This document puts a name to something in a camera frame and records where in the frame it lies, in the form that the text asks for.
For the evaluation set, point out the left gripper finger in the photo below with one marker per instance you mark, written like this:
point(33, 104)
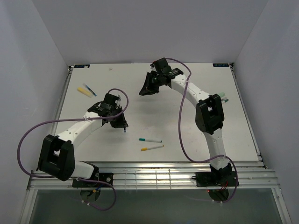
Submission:
point(122, 120)
point(116, 122)

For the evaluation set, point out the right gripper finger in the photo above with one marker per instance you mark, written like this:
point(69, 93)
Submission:
point(153, 88)
point(148, 79)

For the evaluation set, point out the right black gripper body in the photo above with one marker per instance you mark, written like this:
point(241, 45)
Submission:
point(157, 79)

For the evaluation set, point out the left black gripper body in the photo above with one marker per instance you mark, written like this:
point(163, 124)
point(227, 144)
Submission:
point(117, 111)

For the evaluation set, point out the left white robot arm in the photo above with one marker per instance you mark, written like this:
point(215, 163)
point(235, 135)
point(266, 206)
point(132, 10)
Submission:
point(57, 157)

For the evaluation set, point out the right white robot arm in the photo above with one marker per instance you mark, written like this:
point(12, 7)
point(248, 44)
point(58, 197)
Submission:
point(209, 117)

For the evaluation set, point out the dark blue pen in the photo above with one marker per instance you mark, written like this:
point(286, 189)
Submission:
point(89, 89)

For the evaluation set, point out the green capped white marker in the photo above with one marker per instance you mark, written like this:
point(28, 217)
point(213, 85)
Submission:
point(150, 140)

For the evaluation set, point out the yellow marker cap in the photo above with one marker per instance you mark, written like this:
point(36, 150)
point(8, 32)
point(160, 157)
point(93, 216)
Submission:
point(84, 91)

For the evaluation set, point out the yellow capped white marker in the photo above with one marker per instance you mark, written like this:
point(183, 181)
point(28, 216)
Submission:
point(151, 148)

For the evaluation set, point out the right blue corner label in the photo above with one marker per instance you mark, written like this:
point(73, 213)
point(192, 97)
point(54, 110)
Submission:
point(220, 64)

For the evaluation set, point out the blue corner label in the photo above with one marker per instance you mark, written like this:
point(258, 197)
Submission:
point(83, 66)
point(220, 64)

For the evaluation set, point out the left blue corner label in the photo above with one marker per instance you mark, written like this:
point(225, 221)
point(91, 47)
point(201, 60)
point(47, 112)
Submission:
point(83, 66)

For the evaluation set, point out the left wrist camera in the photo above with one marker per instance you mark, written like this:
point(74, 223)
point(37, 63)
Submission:
point(112, 99)

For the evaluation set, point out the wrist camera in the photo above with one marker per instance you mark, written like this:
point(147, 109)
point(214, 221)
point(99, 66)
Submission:
point(112, 99)
point(161, 65)

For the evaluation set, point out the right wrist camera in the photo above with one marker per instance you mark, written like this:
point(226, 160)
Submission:
point(161, 65)

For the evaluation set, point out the aluminium frame rail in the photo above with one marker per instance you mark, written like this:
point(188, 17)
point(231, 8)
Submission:
point(138, 176)

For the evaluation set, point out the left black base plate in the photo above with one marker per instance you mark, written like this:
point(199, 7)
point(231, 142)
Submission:
point(97, 181)

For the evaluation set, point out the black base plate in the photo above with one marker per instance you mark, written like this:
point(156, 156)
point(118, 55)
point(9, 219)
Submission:
point(97, 181)
point(209, 179)

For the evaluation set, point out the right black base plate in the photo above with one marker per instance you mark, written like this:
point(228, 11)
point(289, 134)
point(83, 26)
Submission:
point(209, 179)

